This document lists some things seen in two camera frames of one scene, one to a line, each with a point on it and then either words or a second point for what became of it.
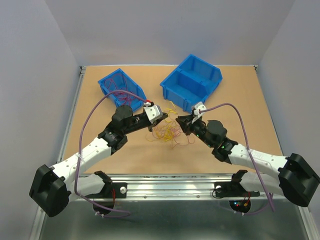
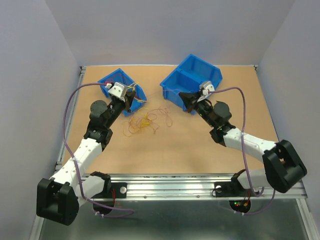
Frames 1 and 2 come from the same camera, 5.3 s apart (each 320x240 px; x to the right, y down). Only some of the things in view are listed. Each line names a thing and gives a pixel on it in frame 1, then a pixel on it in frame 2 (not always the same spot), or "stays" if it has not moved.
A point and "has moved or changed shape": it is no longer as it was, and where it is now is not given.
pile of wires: (169, 130) has moved or changed shape
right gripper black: (186, 127) -> (190, 98)
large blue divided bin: (191, 83) stays
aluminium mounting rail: (172, 187) stays
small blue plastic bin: (118, 80) stays
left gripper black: (155, 122) -> (128, 99)
